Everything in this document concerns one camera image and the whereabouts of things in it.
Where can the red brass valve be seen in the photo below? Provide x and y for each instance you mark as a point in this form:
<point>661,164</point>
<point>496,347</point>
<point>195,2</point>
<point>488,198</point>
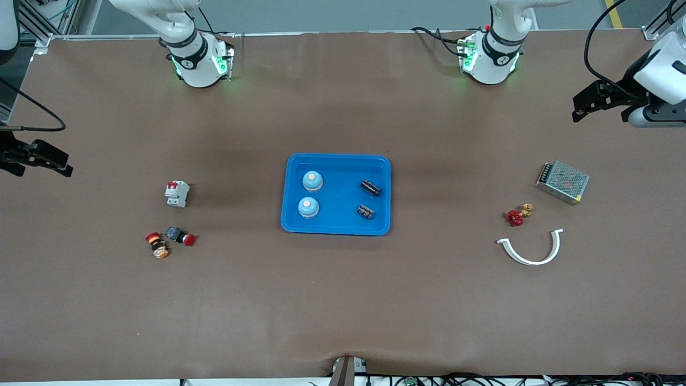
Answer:
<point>515,217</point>

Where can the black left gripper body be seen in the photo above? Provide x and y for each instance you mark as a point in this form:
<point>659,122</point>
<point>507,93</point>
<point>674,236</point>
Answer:
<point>628,86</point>

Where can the white red circuit breaker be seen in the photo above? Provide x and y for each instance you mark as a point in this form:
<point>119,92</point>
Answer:
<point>178,194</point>

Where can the orange red push button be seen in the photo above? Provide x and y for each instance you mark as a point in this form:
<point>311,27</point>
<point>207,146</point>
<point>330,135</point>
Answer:
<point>159,247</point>

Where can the metal table edge bracket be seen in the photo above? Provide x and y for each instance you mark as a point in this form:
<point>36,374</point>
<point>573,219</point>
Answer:
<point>347,372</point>

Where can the metal mesh power supply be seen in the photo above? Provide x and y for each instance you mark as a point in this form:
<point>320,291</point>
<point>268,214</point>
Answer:
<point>563,182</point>

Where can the red black emergency stop button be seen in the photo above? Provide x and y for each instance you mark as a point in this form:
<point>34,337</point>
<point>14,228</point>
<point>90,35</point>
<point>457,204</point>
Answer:
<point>174,234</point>

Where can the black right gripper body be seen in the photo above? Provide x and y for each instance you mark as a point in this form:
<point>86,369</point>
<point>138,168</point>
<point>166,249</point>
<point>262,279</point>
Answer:
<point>10,150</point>

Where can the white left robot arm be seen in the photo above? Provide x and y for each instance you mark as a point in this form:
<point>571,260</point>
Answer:
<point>496,61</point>

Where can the blue plastic tray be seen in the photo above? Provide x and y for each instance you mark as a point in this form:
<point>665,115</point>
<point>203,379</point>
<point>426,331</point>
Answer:
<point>343,182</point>

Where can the aluminium frame post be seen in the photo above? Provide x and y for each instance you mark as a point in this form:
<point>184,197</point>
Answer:
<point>43,43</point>
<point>651,33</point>

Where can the blue service bell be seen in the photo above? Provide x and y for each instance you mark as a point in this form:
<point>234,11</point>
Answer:
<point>308,208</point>
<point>312,181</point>

